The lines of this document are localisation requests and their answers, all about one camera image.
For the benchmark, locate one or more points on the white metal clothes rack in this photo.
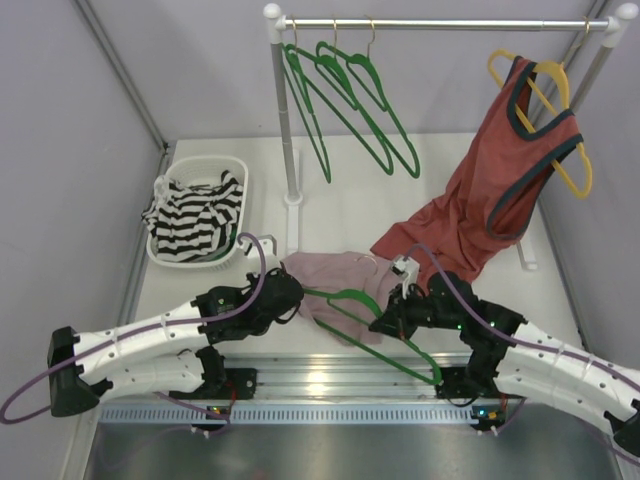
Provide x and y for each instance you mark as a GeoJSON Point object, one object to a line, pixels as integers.
{"type": "Point", "coordinates": [612, 27]}

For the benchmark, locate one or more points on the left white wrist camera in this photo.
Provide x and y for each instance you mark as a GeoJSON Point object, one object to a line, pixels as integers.
{"type": "Point", "coordinates": [250, 257]}

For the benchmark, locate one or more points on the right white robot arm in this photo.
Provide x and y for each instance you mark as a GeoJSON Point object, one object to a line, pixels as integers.
{"type": "Point", "coordinates": [510, 355]}

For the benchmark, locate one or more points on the white laundry basket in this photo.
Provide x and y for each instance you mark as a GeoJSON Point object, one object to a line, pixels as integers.
{"type": "Point", "coordinates": [206, 169]}

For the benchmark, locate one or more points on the pink tank top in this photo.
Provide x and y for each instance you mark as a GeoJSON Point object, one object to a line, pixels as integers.
{"type": "Point", "coordinates": [335, 272]}

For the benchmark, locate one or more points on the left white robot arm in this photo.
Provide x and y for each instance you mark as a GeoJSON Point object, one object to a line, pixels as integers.
{"type": "Point", "coordinates": [173, 352]}

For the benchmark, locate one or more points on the striped black white shirt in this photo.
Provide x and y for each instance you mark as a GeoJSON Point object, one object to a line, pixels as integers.
{"type": "Point", "coordinates": [196, 223]}

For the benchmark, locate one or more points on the red tank top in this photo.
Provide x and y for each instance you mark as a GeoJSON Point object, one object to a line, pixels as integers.
{"type": "Point", "coordinates": [489, 200]}

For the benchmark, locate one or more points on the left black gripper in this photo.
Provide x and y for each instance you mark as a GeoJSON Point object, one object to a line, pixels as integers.
{"type": "Point", "coordinates": [288, 288]}

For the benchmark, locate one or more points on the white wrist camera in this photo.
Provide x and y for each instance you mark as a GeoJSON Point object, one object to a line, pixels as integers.
{"type": "Point", "coordinates": [250, 257]}
{"type": "Point", "coordinates": [407, 270]}

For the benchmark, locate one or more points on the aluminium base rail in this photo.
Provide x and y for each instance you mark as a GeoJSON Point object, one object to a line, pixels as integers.
{"type": "Point", "coordinates": [304, 387]}

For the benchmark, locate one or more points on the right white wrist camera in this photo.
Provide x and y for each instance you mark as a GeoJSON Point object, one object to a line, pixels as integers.
{"type": "Point", "coordinates": [407, 270]}

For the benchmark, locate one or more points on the yellow hanger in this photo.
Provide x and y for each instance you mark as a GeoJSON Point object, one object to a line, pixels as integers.
{"type": "Point", "coordinates": [555, 71]}

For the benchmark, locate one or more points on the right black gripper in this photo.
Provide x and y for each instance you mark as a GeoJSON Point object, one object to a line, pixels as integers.
{"type": "Point", "coordinates": [397, 319]}

